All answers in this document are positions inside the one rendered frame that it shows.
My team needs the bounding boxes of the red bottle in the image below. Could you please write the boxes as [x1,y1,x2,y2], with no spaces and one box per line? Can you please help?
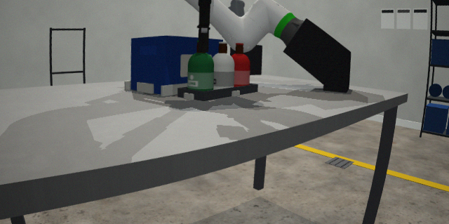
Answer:
[232,44,250,87]

